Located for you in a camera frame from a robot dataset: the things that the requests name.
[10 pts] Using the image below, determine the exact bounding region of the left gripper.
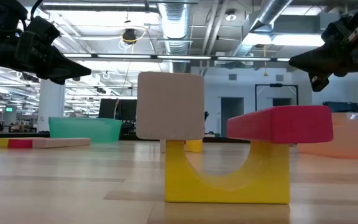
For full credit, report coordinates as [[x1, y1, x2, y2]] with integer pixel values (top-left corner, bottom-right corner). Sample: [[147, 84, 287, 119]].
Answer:
[[14, 30, 92, 85]]

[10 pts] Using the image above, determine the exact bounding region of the large red rectangular block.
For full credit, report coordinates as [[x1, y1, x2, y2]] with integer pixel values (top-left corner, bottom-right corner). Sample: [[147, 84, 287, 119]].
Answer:
[[227, 105, 334, 144]]

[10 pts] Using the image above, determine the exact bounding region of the natural wood cube block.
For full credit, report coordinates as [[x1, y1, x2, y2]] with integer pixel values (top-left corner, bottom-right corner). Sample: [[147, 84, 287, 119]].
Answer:
[[135, 71, 205, 141]]

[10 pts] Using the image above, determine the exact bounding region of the yellow cylinder block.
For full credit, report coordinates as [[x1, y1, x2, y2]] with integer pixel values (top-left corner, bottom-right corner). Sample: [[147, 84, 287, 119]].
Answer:
[[185, 139, 203, 153]]

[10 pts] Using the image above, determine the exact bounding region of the yellow arch block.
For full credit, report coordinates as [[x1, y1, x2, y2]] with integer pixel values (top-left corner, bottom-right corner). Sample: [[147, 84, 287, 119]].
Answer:
[[165, 139, 291, 205]]

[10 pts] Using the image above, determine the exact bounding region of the white building column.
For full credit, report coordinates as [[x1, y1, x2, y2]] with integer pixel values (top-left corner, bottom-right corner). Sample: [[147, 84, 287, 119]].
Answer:
[[37, 79, 66, 133]]

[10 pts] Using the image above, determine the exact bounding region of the dark blue machine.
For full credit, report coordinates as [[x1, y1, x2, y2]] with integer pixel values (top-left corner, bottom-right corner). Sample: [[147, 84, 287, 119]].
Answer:
[[323, 101, 358, 113]]

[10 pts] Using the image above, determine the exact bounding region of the grey door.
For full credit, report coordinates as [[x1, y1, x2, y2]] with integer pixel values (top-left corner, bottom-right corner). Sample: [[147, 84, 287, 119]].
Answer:
[[221, 97, 244, 138], [272, 98, 291, 107]]

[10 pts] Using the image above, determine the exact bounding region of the black computer monitor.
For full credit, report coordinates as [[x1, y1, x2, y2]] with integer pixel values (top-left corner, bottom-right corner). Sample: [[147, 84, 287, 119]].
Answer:
[[119, 99, 138, 122], [98, 98, 120, 119]]

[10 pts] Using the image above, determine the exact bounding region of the green translucent bin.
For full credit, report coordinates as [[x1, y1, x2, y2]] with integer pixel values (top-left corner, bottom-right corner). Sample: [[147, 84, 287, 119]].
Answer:
[[48, 116, 123, 144]]

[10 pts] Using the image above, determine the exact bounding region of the orange translucent bin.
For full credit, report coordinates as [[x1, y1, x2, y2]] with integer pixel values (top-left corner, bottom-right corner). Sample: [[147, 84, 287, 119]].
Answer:
[[296, 112, 358, 161]]

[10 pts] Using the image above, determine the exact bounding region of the long ceiling light bar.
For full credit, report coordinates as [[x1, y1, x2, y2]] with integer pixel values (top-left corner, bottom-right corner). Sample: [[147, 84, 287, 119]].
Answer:
[[63, 53, 291, 62]]

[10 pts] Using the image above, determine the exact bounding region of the black metal frame stand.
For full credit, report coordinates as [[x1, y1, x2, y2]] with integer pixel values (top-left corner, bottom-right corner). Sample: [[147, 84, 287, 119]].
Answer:
[[254, 83, 299, 111]]

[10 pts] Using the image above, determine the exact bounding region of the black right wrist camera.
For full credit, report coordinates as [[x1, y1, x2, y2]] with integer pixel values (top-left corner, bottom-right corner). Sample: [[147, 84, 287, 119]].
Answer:
[[321, 14, 356, 44]]

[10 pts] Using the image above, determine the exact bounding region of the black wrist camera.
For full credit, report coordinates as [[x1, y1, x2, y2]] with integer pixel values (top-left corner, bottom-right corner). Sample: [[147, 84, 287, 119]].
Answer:
[[26, 16, 61, 40], [321, 14, 356, 44]]

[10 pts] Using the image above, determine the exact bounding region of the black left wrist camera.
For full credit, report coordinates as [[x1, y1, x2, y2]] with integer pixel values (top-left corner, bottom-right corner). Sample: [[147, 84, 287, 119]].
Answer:
[[26, 16, 61, 40]]

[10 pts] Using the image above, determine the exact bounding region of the yellow hanging cable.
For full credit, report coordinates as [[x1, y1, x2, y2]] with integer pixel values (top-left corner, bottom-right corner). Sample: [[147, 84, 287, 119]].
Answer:
[[113, 26, 149, 121]]

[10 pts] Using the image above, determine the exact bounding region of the black aluminium table frame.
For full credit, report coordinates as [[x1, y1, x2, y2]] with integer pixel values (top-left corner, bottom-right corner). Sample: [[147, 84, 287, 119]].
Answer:
[[0, 130, 251, 144]]

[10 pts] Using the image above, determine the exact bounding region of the black ceiling camera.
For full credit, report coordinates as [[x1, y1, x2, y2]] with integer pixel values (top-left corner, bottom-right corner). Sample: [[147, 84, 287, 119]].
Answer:
[[122, 28, 137, 44]]

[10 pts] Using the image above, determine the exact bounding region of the silver ventilation duct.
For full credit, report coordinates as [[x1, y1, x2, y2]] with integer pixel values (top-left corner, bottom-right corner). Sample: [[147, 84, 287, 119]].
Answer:
[[157, 2, 193, 73], [228, 0, 293, 60]]

